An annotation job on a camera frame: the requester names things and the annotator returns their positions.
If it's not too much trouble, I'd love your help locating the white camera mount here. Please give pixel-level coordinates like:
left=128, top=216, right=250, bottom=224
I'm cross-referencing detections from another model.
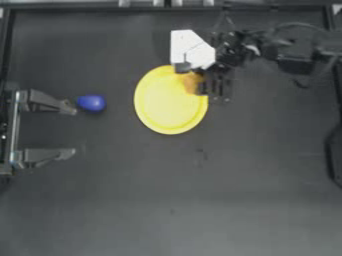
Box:
left=168, top=28, right=217, bottom=74

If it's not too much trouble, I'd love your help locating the yellow plate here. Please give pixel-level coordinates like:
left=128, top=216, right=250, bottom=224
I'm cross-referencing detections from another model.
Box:
left=132, top=64, right=209, bottom=136

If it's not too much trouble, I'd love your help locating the brown toy chicken wing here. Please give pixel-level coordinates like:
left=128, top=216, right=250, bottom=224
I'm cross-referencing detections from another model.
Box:
left=179, top=71, right=205, bottom=96

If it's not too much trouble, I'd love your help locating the purple-blue toy egg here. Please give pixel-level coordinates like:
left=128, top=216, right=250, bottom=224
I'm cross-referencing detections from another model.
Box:
left=74, top=94, right=108, bottom=114

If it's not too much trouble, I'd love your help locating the black hose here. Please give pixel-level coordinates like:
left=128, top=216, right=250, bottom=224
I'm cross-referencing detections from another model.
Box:
left=323, top=124, right=342, bottom=188

